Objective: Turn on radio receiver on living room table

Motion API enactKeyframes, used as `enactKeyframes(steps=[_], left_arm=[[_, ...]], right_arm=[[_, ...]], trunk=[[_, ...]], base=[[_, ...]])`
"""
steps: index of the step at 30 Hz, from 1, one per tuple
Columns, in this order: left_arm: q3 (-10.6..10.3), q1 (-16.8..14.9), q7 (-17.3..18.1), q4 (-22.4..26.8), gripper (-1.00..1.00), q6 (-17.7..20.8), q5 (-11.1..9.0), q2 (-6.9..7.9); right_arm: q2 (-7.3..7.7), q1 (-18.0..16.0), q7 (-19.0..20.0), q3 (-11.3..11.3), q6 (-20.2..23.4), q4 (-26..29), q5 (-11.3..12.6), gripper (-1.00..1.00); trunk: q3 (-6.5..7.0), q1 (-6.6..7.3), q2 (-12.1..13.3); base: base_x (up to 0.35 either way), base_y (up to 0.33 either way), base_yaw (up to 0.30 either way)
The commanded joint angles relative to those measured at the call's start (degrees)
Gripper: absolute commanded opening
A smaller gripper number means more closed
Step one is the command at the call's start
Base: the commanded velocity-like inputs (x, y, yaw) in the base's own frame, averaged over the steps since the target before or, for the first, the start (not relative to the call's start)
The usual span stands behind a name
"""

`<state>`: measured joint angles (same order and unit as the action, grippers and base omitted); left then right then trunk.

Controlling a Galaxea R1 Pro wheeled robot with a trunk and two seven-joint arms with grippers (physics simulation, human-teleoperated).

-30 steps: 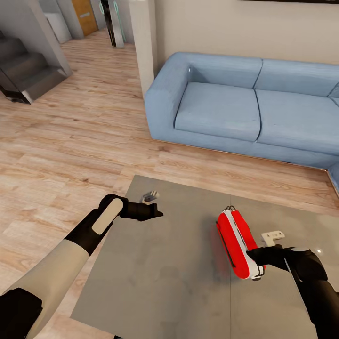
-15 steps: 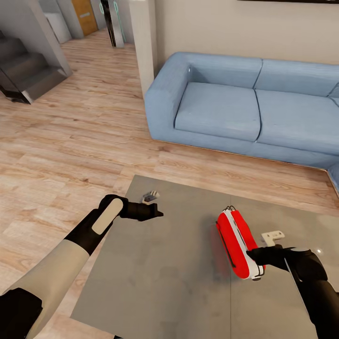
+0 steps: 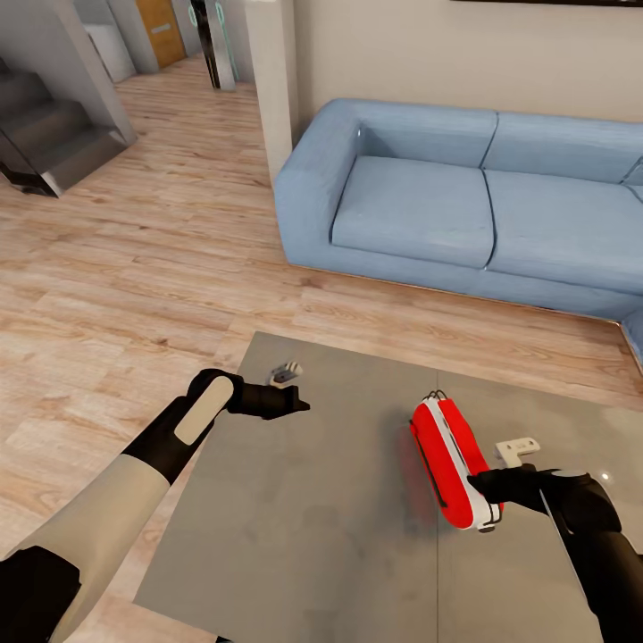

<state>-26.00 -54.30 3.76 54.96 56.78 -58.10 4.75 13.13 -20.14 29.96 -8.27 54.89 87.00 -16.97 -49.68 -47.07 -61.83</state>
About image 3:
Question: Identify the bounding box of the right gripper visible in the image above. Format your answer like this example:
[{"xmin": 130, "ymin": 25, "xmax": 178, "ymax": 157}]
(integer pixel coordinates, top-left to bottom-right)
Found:
[{"xmin": 467, "ymin": 463, "xmax": 537, "ymax": 508}]

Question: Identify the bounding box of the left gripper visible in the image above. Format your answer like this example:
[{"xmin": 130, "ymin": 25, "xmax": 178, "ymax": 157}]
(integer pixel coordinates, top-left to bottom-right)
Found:
[{"xmin": 252, "ymin": 385, "xmax": 310, "ymax": 421}]

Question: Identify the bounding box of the radio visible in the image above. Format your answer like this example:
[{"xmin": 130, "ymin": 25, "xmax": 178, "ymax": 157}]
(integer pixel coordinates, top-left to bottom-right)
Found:
[{"xmin": 409, "ymin": 390, "xmax": 504, "ymax": 533}]

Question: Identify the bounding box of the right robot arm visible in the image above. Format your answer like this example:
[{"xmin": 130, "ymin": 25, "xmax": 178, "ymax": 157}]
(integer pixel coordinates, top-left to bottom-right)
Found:
[{"xmin": 467, "ymin": 436, "xmax": 643, "ymax": 643}]

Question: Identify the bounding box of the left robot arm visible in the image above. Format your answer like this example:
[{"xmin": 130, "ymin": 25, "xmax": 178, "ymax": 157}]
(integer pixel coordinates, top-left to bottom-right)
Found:
[{"xmin": 0, "ymin": 361, "xmax": 310, "ymax": 643}]

